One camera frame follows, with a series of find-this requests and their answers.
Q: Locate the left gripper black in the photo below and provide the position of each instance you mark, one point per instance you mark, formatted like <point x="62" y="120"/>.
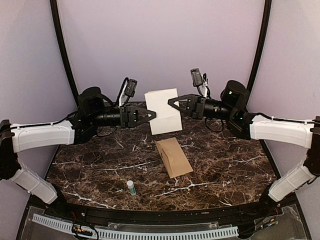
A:
<point x="130" y="119"/>

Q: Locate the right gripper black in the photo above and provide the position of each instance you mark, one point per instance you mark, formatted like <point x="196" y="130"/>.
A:
<point x="198" y="113"/>

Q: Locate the white letter paper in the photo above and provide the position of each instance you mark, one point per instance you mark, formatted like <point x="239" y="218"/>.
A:
<point x="168" y="119"/>

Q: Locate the brown paper envelope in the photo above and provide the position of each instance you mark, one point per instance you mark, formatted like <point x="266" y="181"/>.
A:
<point x="173" y="157"/>

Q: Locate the green glue stick white cap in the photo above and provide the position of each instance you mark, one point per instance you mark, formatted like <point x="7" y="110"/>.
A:
<point x="131" y="187"/>

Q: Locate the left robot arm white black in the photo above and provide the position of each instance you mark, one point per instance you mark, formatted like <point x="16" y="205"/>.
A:
<point x="94" y="110"/>

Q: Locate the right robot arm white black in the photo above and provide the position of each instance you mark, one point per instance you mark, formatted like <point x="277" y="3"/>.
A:
<point x="258" y="126"/>

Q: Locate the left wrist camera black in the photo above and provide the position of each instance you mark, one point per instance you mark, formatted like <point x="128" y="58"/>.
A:
<point x="130" y="88"/>

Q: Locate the right black frame post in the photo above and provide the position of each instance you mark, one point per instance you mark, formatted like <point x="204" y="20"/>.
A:
<point x="260" y="44"/>

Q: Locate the black frame post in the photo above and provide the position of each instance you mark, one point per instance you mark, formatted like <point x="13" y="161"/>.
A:
<point x="260" y="44"/>
<point x="63" y="50"/>

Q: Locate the white slotted cable duct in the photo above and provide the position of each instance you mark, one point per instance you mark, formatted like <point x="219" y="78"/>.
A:
<point x="117" y="231"/>

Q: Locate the left black frame post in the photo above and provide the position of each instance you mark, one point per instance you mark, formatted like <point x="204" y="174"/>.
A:
<point x="63" y="50"/>

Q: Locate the black front rail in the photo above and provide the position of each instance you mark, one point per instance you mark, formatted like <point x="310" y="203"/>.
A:
<point x="244" y="214"/>

